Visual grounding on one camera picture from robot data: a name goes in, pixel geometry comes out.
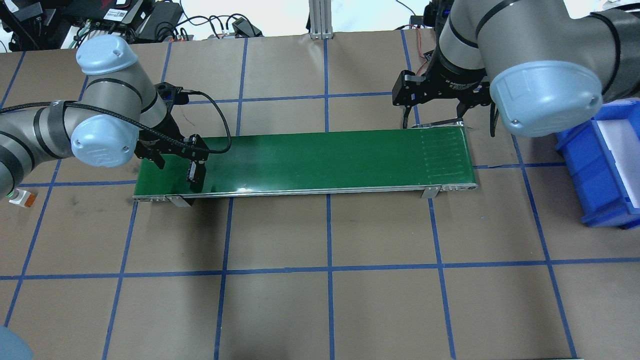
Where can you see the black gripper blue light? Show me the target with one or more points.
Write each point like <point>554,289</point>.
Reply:
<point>156,140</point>

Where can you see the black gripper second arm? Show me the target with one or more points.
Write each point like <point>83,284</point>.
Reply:
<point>456,80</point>

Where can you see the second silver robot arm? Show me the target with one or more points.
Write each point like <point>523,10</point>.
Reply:
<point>539,69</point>

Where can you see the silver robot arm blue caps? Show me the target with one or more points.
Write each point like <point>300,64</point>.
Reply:
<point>121,115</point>

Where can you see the green conveyor belt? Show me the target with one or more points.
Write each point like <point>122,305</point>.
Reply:
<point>430,160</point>

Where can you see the blue plastic bin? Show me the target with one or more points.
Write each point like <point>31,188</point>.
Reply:
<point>602,156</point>

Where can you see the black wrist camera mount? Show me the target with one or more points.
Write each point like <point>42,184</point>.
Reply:
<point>408,90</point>
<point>171,94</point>

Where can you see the aluminium frame post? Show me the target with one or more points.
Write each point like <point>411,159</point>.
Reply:
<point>320,19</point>

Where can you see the green push button switch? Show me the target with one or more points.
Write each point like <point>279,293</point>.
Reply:
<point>21,198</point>

